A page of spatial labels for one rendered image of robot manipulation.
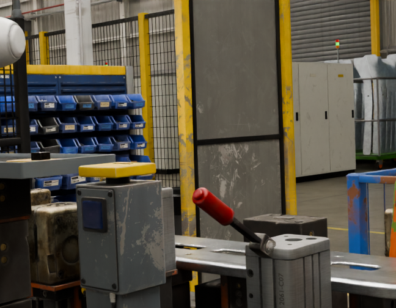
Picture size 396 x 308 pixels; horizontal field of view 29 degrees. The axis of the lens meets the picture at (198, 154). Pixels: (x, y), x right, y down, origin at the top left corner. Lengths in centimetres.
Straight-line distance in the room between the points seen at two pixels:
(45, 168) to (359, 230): 234
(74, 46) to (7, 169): 546
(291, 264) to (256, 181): 388
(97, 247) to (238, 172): 381
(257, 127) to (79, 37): 212
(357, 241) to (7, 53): 186
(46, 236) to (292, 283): 44
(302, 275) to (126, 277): 20
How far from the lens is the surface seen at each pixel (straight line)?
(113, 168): 79
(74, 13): 632
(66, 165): 88
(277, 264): 86
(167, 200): 106
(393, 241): 115
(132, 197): 80
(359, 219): 310
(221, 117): 447
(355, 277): 98
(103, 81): 430
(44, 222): 116
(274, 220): 128
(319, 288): 91
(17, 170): 85
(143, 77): 594
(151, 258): 82
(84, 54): 632
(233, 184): 457
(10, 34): 164
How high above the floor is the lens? 121
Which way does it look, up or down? 3 degrees down
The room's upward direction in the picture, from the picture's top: 2 degrees counter-clockwise
